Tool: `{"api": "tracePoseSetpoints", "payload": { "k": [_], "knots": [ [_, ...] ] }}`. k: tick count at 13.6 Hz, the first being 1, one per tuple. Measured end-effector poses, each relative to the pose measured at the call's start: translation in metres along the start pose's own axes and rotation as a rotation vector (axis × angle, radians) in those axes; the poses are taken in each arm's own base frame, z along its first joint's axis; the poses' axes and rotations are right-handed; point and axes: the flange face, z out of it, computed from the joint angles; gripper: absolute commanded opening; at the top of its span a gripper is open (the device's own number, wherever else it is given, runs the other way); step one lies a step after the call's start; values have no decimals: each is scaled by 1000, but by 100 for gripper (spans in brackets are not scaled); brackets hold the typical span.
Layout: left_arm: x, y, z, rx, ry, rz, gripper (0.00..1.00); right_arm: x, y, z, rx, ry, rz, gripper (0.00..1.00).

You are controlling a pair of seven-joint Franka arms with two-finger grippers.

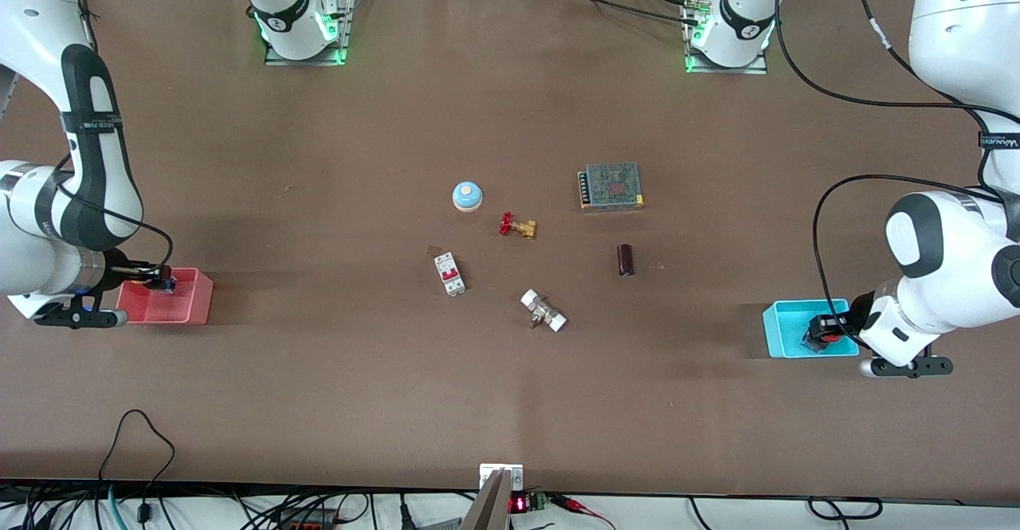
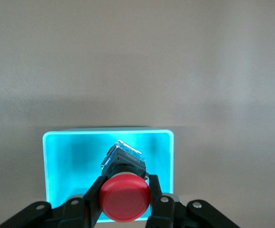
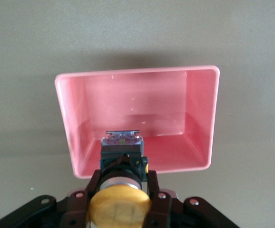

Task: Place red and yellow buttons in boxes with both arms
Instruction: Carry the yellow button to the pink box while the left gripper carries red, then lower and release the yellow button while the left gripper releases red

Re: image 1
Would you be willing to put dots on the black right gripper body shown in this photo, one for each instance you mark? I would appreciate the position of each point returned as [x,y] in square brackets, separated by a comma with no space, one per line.
[127,268]

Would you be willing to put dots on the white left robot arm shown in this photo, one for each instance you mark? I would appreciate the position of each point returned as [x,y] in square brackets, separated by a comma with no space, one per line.
[956,20]

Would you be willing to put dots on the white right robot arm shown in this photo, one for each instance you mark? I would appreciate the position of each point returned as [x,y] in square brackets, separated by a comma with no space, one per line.
[32,36]

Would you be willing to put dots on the cyan plastic box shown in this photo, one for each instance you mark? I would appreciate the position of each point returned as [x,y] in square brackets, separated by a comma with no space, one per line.
[789,331]

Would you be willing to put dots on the pink plastic box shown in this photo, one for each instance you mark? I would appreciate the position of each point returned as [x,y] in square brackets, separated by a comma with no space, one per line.
[187,303]

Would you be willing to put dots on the dark brown capacitor cylinder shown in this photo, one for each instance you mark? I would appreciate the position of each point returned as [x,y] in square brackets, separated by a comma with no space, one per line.
[625,260]

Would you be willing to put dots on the metal mesh power supply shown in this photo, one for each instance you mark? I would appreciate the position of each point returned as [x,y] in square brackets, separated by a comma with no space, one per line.
[612,186]

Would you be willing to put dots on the black power strip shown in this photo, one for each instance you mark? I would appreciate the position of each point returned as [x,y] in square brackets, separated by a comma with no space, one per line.
[307,518]

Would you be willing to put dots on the silver valve white ends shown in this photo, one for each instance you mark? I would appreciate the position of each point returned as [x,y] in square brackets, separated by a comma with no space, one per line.
[542,309]

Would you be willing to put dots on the red clip lead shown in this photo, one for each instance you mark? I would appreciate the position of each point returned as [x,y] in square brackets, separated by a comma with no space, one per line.
[586,508]

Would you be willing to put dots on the white circuit breaker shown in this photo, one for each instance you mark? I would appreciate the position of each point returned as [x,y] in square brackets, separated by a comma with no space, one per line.
[449,273]

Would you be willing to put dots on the blue dome bell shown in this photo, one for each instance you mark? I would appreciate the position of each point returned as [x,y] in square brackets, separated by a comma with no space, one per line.
[467,194]

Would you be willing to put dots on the red digit display module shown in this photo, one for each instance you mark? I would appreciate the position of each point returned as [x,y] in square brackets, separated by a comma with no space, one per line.
[519,504]

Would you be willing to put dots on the grey aluminium bar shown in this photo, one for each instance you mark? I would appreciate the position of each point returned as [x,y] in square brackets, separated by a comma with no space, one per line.
[488,508]

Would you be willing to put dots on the grey metal side frame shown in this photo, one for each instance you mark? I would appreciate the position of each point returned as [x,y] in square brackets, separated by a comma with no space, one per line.
[5,92]

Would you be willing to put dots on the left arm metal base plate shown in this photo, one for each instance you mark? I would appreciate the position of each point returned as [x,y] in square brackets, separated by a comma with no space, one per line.
[757,69]

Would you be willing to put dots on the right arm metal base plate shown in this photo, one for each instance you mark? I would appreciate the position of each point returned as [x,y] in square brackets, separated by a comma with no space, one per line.
[347,28]

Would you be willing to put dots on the white mounting bracket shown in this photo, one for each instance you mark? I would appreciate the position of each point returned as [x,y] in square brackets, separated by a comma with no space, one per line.
[516,476]

